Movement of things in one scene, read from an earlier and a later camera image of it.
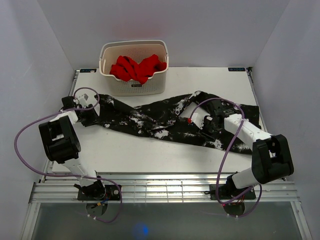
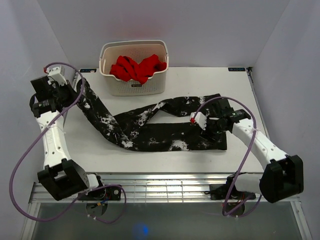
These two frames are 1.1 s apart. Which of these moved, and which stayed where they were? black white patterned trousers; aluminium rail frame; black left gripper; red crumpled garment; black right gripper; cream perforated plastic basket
Moved: black white patterned trousers; black left gripper
Stayed: red crumpled garment; aluminium rail frame; cream perforated plastic basket; black right gripper
